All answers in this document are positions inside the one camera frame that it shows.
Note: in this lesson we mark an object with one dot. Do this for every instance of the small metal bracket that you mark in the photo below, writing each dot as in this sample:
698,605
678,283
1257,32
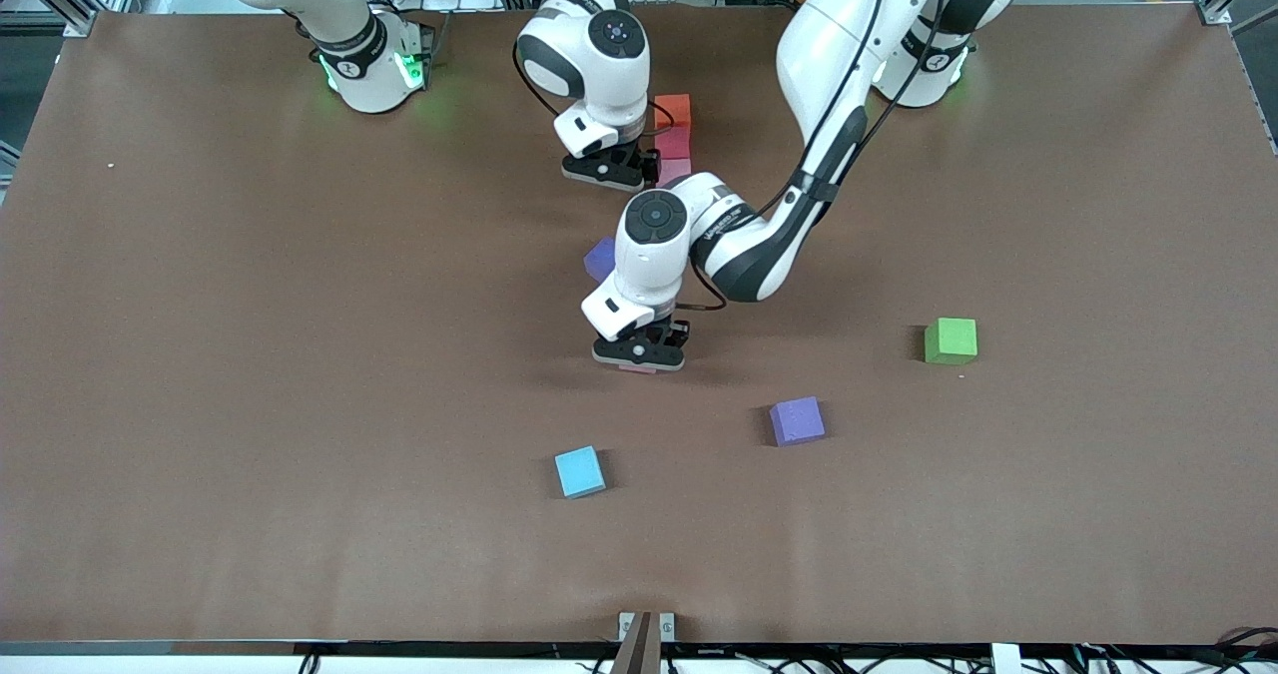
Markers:
626,626

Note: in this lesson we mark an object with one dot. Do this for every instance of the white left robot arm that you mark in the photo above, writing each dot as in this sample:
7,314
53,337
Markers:
829,65

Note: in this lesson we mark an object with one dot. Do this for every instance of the brown camera pole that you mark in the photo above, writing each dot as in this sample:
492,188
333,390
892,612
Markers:
637,654

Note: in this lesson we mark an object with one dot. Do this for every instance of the purple foam block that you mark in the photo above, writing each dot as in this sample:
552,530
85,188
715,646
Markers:
597,260
797,420

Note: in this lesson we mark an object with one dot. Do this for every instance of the orange foam block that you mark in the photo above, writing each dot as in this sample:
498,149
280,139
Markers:
674,110

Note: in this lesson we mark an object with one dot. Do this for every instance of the light blue foam block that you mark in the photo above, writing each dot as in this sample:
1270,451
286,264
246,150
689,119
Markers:
579,471

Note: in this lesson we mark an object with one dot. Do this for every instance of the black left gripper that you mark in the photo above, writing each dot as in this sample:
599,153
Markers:
675,334

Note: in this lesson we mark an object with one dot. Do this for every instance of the deep pink foam block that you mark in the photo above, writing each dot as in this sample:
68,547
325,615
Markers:
674,143

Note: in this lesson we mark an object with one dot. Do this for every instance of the green foam block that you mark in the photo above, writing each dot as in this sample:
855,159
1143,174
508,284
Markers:
951,339

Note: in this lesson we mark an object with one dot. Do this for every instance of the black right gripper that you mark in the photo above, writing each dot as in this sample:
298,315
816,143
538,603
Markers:
644,161

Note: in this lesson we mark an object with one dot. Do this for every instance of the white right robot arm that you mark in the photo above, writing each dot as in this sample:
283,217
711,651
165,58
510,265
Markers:
599,75

